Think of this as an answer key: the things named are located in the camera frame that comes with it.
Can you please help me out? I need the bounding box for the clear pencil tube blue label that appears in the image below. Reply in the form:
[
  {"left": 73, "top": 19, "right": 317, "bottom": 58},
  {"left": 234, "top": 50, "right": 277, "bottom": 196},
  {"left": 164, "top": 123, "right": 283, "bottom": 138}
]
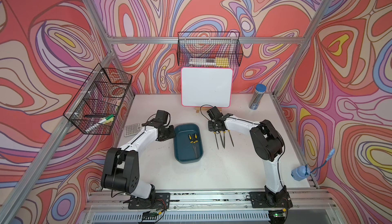
[{"left": 249, "top": 84, "right": 266, "bottom": 110}]

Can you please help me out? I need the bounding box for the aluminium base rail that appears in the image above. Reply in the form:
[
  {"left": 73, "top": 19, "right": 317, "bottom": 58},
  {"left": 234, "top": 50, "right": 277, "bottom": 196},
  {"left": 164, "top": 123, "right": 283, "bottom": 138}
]
[{"left": 77, "top": 188, "right": 346, "bottom": 224}]

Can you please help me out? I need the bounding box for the aluminium frame post right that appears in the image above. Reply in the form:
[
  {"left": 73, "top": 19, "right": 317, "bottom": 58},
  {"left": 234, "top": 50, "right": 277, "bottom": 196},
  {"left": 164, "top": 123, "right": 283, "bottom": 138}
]
[{"left": 272, "top": 0, "right": 333, "bottom": 98}]

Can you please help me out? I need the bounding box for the teal plastic storage box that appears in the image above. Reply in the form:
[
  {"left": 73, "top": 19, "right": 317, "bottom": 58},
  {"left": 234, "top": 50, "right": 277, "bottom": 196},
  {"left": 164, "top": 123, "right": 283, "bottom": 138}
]
[{"left": 174, "top": 124, "right": 204, "bottom": 164}]

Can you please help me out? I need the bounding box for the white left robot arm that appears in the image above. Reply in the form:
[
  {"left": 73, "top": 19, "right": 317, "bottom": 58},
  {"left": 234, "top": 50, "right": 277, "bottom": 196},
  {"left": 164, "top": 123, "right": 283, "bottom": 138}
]
[{"left": 101, "top": 119, "right": 176, "bottom": 199}]

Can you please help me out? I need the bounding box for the black wire basket left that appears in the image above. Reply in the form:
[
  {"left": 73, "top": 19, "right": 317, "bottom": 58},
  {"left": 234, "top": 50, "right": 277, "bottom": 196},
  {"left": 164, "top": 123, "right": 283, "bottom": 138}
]
[{"left": 63, "top": 64, "right": 133, "bottom": 135}]

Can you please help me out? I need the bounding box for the pink framed whiteboard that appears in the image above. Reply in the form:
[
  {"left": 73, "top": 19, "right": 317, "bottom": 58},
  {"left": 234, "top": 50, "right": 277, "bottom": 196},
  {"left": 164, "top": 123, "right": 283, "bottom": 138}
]
[{"left": 181, "top": 67, "right": 233, "bottom": 108}]

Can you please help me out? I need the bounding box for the yellow box in basket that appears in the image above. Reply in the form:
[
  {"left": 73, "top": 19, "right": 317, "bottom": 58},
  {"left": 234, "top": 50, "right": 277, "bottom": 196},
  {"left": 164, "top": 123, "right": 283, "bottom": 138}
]
[{"left": 215, "top": 57, "right": 230, "bottom": 68}]

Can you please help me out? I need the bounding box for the aluminium frame back bar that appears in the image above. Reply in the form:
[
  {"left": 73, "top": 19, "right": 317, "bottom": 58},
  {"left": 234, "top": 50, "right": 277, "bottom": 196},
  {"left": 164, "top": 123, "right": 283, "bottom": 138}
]
[{"left": 108, "top": 37, "right": 305, "bottom": 44}]

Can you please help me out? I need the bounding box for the black wire basket back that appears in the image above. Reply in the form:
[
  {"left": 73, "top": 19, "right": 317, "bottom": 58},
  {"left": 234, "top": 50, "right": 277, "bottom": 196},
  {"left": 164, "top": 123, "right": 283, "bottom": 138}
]
[{"left": 177, "top": 30, "right": 244, "bottom": 69}]

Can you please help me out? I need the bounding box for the white calculator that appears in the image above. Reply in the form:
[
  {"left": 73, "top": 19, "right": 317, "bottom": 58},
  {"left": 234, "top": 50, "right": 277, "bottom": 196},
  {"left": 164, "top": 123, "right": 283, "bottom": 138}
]
[{"left": 124, "top": 124, "right": 142, "bottom": 137}]

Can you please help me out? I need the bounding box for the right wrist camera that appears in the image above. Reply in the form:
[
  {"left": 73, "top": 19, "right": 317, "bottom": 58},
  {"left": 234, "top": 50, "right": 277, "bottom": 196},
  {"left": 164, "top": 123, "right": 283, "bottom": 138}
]
[{"left": 207, "top": 107, "right": 223, "bottom": 121}]

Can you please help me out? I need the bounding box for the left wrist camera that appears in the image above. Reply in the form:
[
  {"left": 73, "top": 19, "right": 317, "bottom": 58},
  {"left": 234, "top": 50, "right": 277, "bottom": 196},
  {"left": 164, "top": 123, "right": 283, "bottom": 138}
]
[{"left": 154, "top": 110, "right": 170, "bottom": 126}]

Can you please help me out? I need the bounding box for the aluminium frame post left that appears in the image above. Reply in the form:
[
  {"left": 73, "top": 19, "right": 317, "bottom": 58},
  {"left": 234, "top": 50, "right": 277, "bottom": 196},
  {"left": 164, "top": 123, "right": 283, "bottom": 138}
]
[{"left": 71, "top": 0, "right": 135, "bottom": 97}]

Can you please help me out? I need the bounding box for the aluminium frame post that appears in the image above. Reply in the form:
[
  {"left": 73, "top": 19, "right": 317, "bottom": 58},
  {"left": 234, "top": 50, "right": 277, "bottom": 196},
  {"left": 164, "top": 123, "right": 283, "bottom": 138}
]
[
  {"left": 71, "top": 0, "right": 135, "bottom": 97},
  {"left": 272, "top": 0, "right": 333, "bottom": 98}
]

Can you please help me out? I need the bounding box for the black wire basket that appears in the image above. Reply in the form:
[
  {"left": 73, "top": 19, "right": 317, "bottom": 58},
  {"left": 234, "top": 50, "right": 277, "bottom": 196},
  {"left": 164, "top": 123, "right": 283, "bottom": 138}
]
[
  {"left": 177, "top": 30, "right": 244, "bottom": 69},
  {"left": 63, "top": 64, "right": 133, "bottom": 135}
]

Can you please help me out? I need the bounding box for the wooden easel stand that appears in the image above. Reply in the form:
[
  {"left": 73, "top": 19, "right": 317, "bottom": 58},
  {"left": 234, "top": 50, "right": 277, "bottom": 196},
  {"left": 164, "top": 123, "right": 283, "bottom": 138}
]
[{"left": 195, "top": 107, "right": 211, "bottom": 113}]

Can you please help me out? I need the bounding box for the green white marker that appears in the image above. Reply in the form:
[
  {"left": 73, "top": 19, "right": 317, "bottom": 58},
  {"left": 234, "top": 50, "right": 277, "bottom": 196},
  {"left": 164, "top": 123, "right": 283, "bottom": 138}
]
[{"left": 85, "top": 114, "right": 114, "bottom": 134}]

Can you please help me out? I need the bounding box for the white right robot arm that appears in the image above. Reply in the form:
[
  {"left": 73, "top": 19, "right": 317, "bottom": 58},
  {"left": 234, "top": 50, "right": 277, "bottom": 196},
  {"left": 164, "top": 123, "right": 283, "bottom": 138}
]
[{"left": 207, "top": 107, "right": 288, "bottom": 207}]

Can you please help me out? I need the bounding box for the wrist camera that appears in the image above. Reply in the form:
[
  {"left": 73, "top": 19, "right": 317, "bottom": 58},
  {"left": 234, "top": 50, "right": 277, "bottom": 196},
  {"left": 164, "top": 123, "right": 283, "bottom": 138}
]
[
  {"left": 154, "top": 110, "right": 170, "bottom": 126},
  {"left": 207, "top": 107, "right": 223, "bottom": 121}
]

